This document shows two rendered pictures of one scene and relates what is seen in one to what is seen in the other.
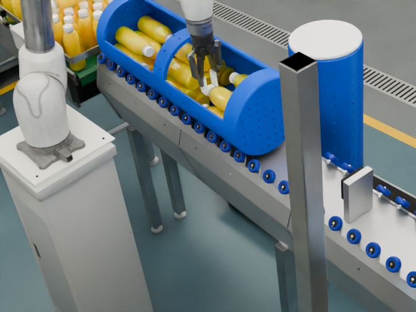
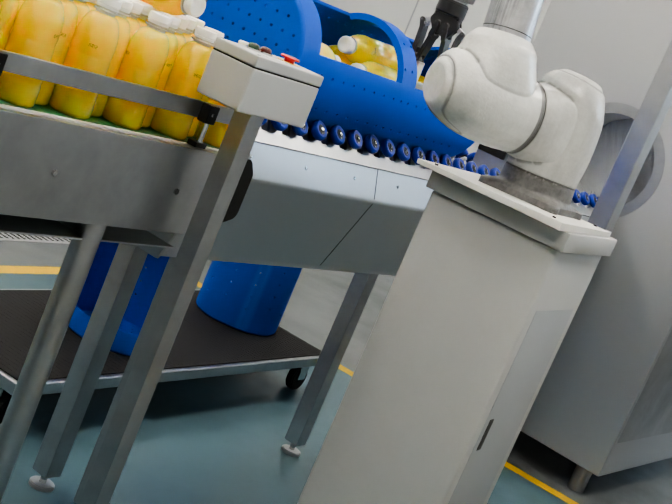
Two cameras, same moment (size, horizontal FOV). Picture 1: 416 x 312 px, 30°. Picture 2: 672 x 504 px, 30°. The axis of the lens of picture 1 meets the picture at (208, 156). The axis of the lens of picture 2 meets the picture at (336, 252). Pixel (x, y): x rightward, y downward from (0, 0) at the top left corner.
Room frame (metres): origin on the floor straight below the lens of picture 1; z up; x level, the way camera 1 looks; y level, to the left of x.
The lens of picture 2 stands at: (3.66, 2.68, 1.23)
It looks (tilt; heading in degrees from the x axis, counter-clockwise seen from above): 10 degrees down; 242
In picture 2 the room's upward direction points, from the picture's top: 23 degrees clockwise
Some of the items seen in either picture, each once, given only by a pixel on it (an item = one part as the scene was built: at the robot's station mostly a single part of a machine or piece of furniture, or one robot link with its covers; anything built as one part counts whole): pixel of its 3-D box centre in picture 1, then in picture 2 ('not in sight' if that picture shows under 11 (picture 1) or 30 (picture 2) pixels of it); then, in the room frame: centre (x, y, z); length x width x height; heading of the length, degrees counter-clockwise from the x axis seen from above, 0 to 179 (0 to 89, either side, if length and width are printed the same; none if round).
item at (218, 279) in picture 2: not in sight; (284, 197); (1.98, -1.01, 0.59); 0.28 x 0.28 x 0.88
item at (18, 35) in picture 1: (33, 41); (261, 83); (2.85, 0.63, 1.05); 0.20 x 0.10 x 0.10; 31
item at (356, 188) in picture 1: (356, 194); (492, 153); (1.69, -0.42, 1.00); 0.10 x 0.04 x 0.15; 121
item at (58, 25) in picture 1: (59, 38); (185, 86); (2.95, 0.54, 0.99); 0.07 x 0.07 x 0.19
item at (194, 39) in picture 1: (202, 43); (447, 18); (2.20, -0.04, 1.30); 0.08 x 0.07 x 0.09; 121
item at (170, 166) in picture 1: (170, 166); (89, 361); (2.81, 0.18, 0.31); 0.06 x 0.06 x 0.63; 31
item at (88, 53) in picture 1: (113, 41); not in sight; (2.89, 0.32, 0.96); 0.40 x 0.01 x 0.03; 121
